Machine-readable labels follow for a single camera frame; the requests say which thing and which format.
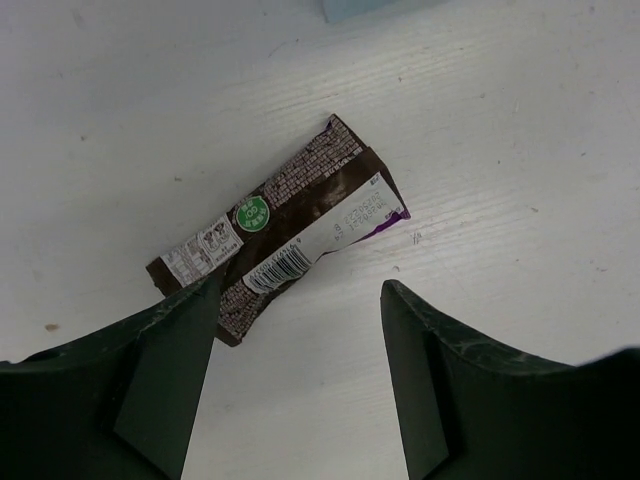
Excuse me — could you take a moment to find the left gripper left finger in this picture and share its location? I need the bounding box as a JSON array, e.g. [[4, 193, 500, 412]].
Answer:
[[1, 277, 220, 479]]

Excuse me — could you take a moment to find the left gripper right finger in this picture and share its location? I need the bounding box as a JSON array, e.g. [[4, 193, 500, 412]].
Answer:
[[381, 280, 639, 479]]

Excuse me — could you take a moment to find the brown chocolate bar wrapper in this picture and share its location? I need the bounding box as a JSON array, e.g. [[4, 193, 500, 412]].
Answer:
[[146, 115, 411, 347]]

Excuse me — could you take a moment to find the light blue paper bag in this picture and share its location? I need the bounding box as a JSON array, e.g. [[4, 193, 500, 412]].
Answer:
[[320, 0, 443, 24]]

